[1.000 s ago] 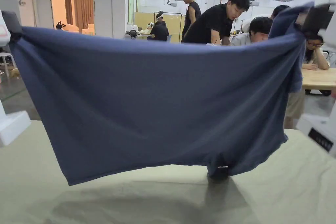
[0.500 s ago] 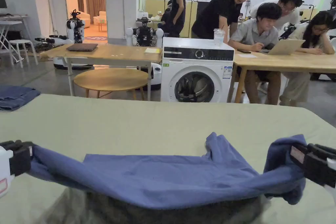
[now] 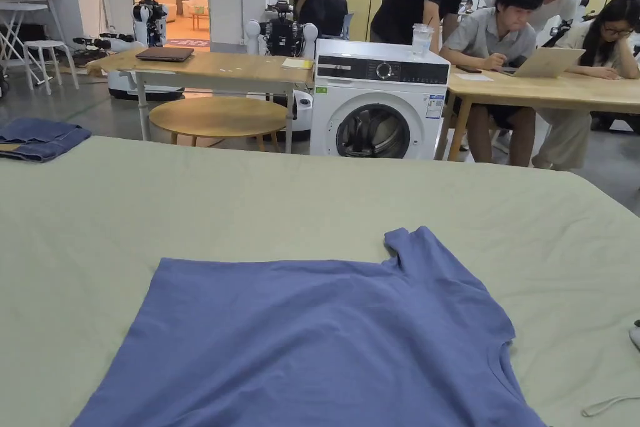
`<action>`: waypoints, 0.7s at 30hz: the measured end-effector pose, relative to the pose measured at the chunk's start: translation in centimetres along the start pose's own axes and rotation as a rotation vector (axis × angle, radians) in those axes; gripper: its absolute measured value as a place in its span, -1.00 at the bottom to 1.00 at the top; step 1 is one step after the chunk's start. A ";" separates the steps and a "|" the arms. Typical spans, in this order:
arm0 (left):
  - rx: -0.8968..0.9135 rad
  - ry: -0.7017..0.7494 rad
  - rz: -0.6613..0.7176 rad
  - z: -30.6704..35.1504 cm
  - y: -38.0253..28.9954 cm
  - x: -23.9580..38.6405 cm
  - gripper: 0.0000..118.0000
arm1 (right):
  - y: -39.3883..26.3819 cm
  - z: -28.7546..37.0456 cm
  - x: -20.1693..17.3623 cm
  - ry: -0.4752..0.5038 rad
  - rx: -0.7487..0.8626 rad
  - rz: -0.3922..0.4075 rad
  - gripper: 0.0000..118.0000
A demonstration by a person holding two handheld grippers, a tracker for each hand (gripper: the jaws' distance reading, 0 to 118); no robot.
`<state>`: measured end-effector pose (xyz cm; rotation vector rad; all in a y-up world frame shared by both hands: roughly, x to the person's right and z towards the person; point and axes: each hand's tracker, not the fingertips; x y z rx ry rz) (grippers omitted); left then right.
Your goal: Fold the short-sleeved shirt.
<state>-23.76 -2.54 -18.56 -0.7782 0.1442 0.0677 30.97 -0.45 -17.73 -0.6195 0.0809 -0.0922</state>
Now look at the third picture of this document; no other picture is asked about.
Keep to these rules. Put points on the cream armchair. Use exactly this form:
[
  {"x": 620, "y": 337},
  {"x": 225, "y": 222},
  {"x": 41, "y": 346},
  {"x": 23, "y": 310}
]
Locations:
[{"x": 197, "y": 1}]

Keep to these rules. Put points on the folded blue jeans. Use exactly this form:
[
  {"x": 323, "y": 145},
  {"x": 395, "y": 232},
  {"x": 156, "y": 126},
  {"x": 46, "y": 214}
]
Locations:
[{"x": 40, "y": 136}]

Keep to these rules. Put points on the white washing machine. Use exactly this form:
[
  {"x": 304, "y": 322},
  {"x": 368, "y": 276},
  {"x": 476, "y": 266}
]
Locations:
[{"x": 380, "y": 97}]

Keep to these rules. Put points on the white and black robot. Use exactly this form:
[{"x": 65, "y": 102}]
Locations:
[
  {"x": 149, "y": 22},
  {"x": 281, "y": 37}
]

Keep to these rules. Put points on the bed with pale green sheet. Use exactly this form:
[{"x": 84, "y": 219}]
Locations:
[{"x": 260, "y": 197}]

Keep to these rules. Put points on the small white device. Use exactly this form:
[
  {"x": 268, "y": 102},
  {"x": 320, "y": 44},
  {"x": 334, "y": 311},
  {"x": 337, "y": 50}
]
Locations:
[{"x": 635, "y": 336}]

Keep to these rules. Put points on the blue t-shirt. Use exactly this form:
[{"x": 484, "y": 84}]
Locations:
[{"x": 310, "y": 337}]

